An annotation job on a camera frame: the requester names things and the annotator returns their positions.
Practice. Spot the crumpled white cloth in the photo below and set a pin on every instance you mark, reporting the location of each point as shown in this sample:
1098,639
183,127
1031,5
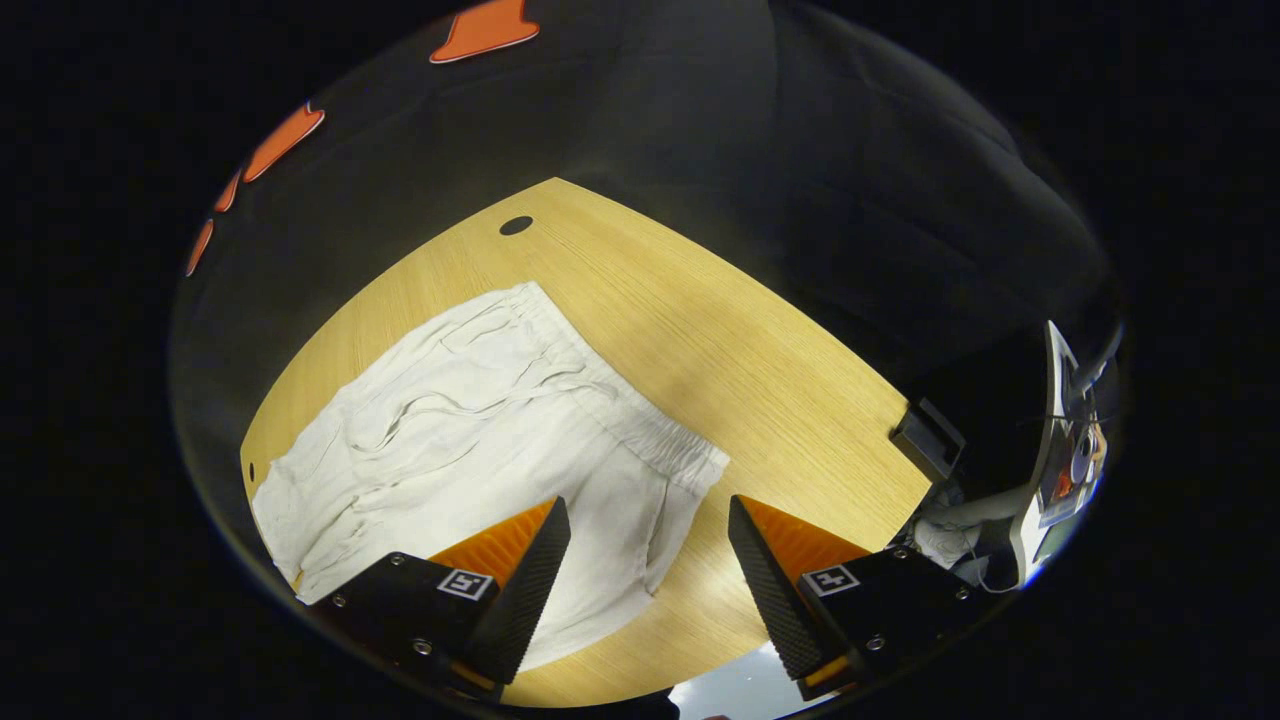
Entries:
945,545

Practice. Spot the black box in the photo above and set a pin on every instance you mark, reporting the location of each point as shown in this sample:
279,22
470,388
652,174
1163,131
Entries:
928,440

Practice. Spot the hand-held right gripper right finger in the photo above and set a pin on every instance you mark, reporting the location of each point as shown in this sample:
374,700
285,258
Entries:
765,590

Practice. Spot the white jeans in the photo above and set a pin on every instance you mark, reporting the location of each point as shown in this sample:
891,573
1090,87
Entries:
480,420

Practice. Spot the white monitor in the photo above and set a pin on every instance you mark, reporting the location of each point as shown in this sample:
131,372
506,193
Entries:
1055,440

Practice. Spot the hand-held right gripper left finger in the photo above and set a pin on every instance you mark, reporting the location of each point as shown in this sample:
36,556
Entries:
525,590

